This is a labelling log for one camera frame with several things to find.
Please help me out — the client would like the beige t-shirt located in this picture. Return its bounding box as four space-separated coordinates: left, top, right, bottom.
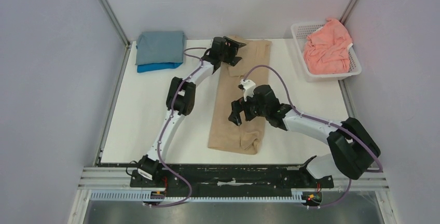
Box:
208 35 272 155

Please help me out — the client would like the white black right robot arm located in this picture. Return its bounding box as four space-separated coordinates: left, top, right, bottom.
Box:
228 85 381 187

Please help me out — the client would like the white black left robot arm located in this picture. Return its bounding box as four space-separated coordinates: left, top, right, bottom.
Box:
131 36 246 187

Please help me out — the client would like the folded grey-blue t-shirt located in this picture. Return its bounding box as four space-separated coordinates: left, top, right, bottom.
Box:
135 31 187 65

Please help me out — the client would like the white perforated plastic basket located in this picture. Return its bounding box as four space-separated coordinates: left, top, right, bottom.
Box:
291 21 362 82

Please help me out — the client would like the folded bright blue t-shirt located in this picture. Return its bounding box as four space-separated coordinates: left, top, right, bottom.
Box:
136 62 183 73

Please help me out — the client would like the pink crumpled t-shirt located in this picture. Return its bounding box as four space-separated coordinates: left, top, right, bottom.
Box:
303 18 353 75

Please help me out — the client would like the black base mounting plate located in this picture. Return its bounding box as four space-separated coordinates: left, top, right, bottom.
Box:
130 164 334 197

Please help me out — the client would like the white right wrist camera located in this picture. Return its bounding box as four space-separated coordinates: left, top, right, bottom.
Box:
238 79 256 102

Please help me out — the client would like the grey aluminium corner post left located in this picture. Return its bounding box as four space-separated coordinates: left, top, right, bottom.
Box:
99 0 131 47

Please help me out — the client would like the aluminium rail frame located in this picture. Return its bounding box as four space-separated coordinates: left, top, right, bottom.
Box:
77 167 390 192

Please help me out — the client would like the white slotted cable duct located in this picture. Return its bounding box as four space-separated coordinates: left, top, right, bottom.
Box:
90 190 306 204

